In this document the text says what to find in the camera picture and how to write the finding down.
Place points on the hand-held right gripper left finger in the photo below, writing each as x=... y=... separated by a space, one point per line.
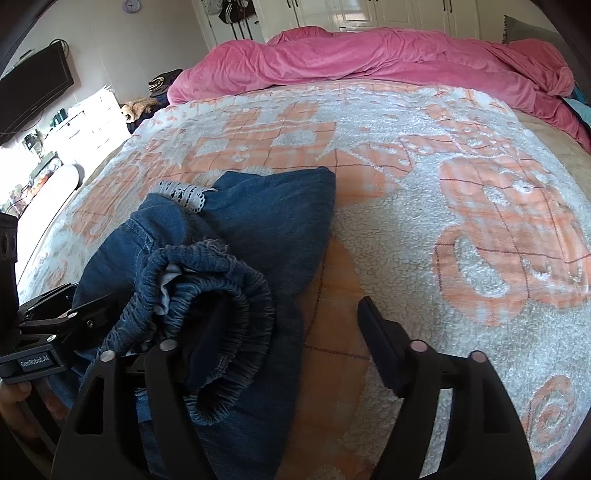
x=161 y=374

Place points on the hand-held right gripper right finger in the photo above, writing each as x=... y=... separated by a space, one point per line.
x=381 y=339

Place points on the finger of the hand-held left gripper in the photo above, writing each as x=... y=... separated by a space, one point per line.
x=51 y=299
x=69 y=321

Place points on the person's left hand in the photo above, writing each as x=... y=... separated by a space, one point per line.
x=16 y=406

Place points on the white oval board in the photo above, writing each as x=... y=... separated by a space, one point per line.
x=62 y=182

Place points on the white and orange fleece blanket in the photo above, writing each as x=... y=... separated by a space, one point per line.
x=438 y=207

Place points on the white dresser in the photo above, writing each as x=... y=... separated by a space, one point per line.
x=92 y=120

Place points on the black flat television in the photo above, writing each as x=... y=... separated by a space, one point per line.
x=32 y=92

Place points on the tan cloth pile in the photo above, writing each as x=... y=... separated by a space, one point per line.
x=138 y=108

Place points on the dark clothes pile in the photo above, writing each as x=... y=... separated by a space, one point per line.
x=164 y=82

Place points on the beige bed sheet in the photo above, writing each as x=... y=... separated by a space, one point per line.
x=563 y=143

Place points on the pink duvet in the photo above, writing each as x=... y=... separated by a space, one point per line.
x=369 y=60

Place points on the teal cloth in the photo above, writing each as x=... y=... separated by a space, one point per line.
x=579 y=104

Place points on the white wardrobe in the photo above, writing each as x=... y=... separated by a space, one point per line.
x=392 y=14

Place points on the hanging dark bags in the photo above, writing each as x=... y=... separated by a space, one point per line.
x=235 y=14

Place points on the purple wall clock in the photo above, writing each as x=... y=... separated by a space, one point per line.
x=131 y=5

